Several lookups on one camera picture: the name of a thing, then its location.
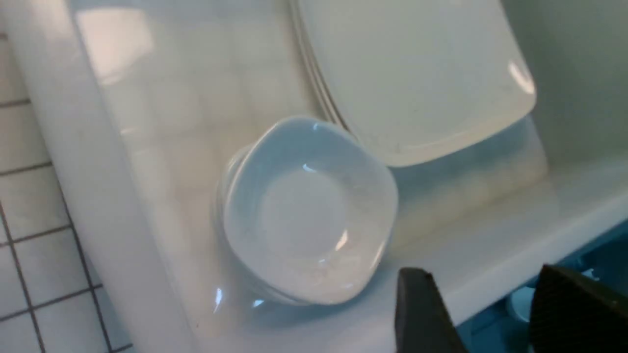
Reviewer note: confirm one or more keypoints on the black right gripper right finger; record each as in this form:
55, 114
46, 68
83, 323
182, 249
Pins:
571, 313

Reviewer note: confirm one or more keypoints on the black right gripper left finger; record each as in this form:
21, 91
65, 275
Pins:
422, 321

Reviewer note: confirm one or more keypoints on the white ceramic soup spoon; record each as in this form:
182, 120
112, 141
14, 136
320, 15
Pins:
519, 302

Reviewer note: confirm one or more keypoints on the stack of white dishes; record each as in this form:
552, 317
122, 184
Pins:
308, 211

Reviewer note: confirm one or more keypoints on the stack of white plates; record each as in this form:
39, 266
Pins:
414, 80

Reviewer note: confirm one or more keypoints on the large white plastic tub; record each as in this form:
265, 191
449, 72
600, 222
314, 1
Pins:
141, 103

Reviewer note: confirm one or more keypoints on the checkered white tablecloth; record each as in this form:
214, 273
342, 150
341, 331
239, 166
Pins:
52, 299

